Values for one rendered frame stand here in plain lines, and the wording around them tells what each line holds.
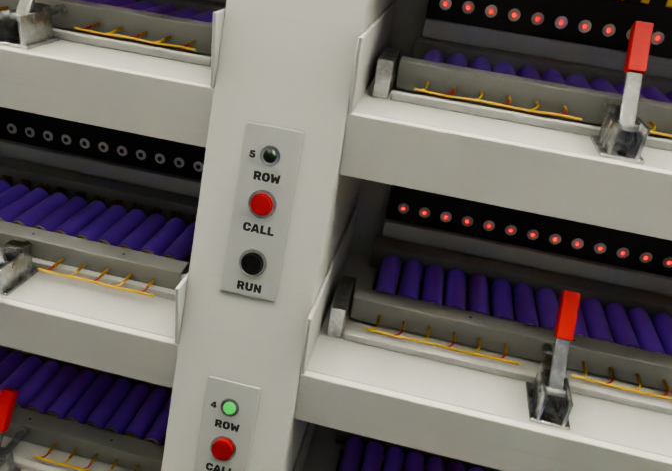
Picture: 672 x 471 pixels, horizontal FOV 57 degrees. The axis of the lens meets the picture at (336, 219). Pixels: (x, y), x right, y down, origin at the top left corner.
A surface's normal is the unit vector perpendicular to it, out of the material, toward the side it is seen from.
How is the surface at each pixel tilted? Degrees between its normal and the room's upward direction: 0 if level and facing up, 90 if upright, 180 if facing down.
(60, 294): 16
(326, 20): 90
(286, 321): 90
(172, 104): 106
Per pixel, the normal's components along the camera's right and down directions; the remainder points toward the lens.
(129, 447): 0.13, -0.88
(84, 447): -0.19, 0.43
